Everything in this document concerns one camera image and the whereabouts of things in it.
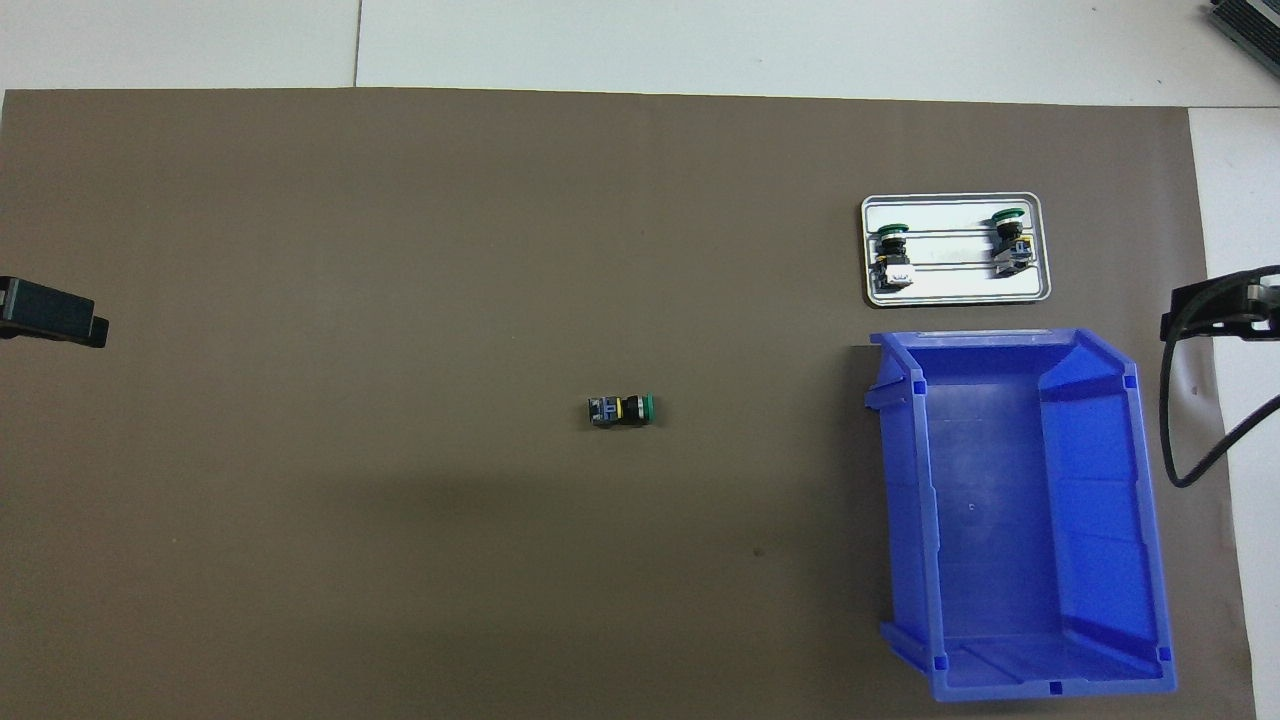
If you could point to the blue plastic storage bin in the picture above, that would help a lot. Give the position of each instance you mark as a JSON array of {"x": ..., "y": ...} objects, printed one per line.
[{"x": 1000, "y": 520}]

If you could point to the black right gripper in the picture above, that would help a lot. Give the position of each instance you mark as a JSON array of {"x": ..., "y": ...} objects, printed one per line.
[{"x": 1265, "y": 305}]

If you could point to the brown table mat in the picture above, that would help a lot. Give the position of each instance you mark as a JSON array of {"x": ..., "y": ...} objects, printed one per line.
[{"x": 400, "y": 250}]

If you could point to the green push button white label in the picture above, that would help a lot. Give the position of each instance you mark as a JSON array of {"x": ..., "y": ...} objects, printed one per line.
[{"x": 893, "y": 262}]

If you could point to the silver metal tray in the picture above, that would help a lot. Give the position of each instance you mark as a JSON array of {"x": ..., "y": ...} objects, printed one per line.
[{"x": 950, "y": 285}]

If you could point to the green push button grey block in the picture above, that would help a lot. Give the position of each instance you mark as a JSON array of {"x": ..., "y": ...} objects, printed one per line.
[{"x": 1010, "y": 250}]

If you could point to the grey ribbed device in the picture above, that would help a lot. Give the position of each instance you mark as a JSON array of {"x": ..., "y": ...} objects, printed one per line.
[{"x": 1255, "y": 25}]

